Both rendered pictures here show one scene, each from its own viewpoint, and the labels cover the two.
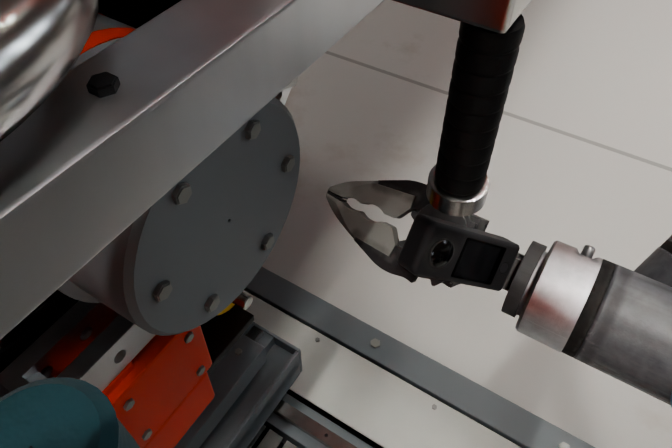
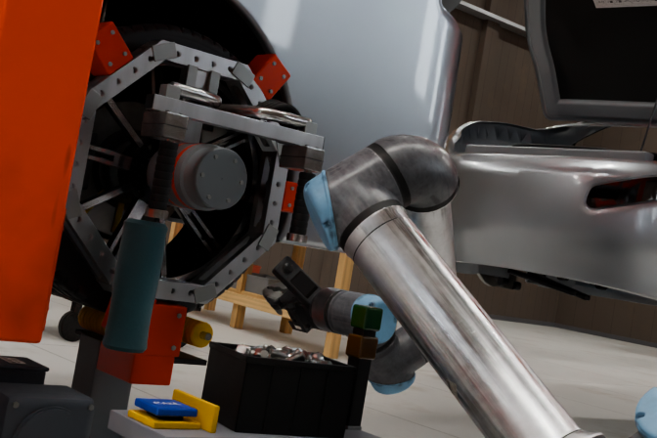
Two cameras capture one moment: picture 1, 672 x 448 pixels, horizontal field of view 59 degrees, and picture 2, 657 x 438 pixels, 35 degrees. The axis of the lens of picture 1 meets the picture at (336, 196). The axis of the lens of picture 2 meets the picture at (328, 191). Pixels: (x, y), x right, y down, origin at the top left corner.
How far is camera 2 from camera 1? 1.94 m
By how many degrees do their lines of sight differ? 53
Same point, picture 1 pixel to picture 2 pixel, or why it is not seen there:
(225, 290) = (212, 199)
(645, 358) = (345, 303)
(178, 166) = (220, 122)
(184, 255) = (209, 173)
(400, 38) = not seen: outside the picture
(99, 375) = not seen: hidden behind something
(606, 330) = (336, 297)
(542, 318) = (318, 300)
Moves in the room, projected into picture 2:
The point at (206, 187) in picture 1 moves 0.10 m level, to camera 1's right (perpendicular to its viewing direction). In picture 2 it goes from (220, 162) to (265, 169)
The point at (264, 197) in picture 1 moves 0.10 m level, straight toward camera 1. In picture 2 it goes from (232, 185) to (220, 181)
